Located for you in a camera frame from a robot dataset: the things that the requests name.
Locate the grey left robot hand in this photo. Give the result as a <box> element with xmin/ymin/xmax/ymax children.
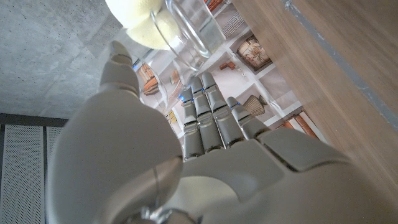
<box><xmin>43</xmin><ymin>40</ymin><xmax>398</xmax><ymax>224</ymax></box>

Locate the pale yellow sponge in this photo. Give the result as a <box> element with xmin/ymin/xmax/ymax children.
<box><xmin>104</xmin><ymin>0</ymin><xmax>182</xmax><ymax>51</ymax></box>

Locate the clear glass cup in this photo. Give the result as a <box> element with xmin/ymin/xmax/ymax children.
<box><xmin>98</xmin><ymin>0</ymin><xmax>227</xmax><ymax>114</ymax></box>

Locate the dark perforated metal panel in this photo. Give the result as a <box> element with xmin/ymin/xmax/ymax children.
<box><xmin>0</xmin><ymin>113</ymin><xmax>70</xmax><ymax>224</ymax></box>

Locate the printed bookshelf backdrop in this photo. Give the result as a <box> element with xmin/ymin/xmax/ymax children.
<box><xmin>133</xmin><ymin>0</ymin><xmax>328</xmax><ymax>147</ymax></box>

